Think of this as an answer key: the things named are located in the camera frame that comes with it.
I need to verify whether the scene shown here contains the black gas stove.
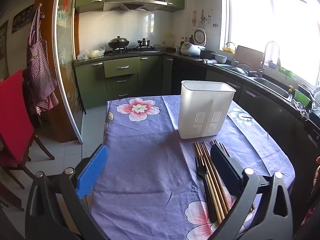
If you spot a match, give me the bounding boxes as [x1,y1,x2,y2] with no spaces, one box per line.
[104,46,160,56]

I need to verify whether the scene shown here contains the dark framed wall picture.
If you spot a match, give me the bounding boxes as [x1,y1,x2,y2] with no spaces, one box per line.
[12,5,34,28]

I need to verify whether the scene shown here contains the white plastic bags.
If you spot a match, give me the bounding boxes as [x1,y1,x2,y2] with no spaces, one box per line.
[76,45,106,61]

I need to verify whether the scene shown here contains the green cabinet drawer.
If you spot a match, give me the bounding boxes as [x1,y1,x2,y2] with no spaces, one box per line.
[103,57,141,78]

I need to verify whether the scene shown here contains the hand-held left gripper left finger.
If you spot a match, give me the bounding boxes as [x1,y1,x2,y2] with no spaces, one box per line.
[25,144,110,240]

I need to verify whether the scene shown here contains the green plastic basket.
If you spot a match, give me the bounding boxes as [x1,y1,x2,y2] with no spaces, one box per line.
[278,66,294,78]

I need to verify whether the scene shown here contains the brown cutting board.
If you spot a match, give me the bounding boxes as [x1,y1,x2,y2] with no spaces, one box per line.
[235,45,265,67]

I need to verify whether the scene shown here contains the green lower cabinets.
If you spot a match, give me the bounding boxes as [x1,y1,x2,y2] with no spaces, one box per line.
[74,55,173,110]

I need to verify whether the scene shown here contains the green plastic basin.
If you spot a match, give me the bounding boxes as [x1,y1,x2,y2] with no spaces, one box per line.
[294,89,312,107]

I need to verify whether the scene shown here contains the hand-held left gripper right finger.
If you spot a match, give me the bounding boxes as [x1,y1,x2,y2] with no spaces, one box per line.
[210,145,294,240]

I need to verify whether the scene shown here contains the red covered wooden chair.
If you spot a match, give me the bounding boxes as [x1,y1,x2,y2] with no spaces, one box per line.
[0,70,55,210]

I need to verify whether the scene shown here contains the black wok with lid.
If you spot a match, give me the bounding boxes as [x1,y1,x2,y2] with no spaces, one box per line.
[108,36,130,49]

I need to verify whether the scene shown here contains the steel kitchen faucet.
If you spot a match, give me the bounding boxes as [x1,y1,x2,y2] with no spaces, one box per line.
[257,41,280,78]

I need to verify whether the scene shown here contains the white plastic utensil holder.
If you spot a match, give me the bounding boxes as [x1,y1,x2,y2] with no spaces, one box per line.
[177,80,237,140]

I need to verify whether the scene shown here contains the dark sauce bottles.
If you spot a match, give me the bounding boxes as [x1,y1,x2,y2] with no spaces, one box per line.
[180,35,194,46]

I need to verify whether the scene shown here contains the checkered apron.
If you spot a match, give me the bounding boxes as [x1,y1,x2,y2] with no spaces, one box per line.
[27,4,60,115]

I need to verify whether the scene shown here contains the black plastic fork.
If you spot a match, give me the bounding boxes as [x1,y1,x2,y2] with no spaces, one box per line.
[194,156,217,223]

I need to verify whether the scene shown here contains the black inner cooker pot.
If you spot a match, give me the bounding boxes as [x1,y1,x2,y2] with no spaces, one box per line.
[200,50,217,60]

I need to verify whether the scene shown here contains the dark wok in sink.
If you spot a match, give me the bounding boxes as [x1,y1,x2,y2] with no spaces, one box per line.
[231,62,253,77]

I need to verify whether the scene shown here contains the purple floral tablecloth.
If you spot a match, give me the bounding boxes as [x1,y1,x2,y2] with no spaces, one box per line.
[89,95,295,240]

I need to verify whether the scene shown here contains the glass sliding door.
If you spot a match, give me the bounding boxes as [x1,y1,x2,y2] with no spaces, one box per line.
[51,0,84,144]

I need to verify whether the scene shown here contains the pile of wooden chopsticks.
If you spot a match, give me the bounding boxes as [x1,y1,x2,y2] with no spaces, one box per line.
[194,140,255,227]

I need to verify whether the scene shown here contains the yellow plastic basket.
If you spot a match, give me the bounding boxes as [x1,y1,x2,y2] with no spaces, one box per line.
[222,42,237,54]

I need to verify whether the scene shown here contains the white rice cooker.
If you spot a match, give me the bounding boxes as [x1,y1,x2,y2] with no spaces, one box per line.
[180,29,207,56]

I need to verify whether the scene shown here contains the steel double sink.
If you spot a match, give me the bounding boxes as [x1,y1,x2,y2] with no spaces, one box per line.
[215,64,293,103]

